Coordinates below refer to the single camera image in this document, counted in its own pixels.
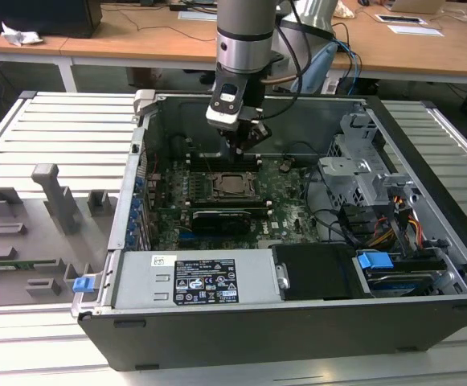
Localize beige lumpy object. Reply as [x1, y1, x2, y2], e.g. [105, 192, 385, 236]
[335, 0, 357, 19]

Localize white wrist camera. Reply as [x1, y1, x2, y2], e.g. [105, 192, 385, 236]
[205, 78, 245, 130]

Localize black rating label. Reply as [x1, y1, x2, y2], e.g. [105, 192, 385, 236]
[174, 258, 239, 306]

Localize grey case corner latch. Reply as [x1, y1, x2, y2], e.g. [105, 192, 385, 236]
[133, 88, 166, 121]

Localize white paper sheet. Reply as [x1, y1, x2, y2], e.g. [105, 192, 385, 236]
[387, 23, 445, 37]

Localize hard disk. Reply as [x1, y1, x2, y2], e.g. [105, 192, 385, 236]
[365, 269, 435, 298]

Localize crumpled white paper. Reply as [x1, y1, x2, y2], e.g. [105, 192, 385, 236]
[0, 22, 43, 47]

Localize tan laptop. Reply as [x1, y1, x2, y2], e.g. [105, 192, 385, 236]
[377, 0, 447, 13]

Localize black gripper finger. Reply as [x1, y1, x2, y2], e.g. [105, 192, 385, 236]
[218, 127, 245, 157]
[238, 119, 273, 156]

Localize blue case latch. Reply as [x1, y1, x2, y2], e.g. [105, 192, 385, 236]
[73, 276, 96, 294]

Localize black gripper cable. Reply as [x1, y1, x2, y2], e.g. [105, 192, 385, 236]
[256, 0, 338, 120]

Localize blue cable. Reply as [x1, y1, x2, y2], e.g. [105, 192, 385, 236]
[337, 39, 365, 96]

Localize coloured wire bundle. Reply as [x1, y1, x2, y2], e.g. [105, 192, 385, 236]
[371, 195, 425, 248]

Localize black graphics card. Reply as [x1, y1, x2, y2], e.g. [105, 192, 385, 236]
[191, 208, 252, 236]

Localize grey parts rack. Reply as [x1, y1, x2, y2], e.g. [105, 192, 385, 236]
[0, 162, 120, 309]

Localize grey power supply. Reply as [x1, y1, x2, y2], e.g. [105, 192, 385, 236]
[112, 248, 286, 310]

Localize green motherboard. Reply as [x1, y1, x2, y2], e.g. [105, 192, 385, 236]
[144, 156, 330, 253]

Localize black box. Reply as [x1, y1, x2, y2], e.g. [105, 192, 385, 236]
[0, 0, 104, 39]

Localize black PC case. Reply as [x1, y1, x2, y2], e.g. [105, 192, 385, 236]
[70, 88, 467, 373]

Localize black plastic shroud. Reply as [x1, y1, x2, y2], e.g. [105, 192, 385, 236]
[271, 243, 373, 302]

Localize blue disk carrier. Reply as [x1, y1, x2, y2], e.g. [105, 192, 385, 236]
[357, 251, 395, 278]

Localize green RAM stick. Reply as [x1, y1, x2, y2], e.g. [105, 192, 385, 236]
[0, 259, 57, 269]

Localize black RAM slot bank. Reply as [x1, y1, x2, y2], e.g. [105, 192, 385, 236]
[188, 154, 260, 172]
[156, 199, 277, 214]

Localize small white sticker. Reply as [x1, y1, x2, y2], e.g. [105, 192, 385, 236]
[150, 253, 178, 267]

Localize silver drive cage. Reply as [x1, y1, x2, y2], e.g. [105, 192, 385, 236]
[317, 112, 419, 210]

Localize black wire connectors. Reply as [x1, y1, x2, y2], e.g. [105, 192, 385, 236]
[339, 204, 379, 244]

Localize wooden desk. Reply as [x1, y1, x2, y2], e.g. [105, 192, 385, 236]
[0, 31, 76, 94]
[60, 0, 467, 86]

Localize CPU socket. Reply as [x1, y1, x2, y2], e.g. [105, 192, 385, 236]
[211, 170, 264, 202]

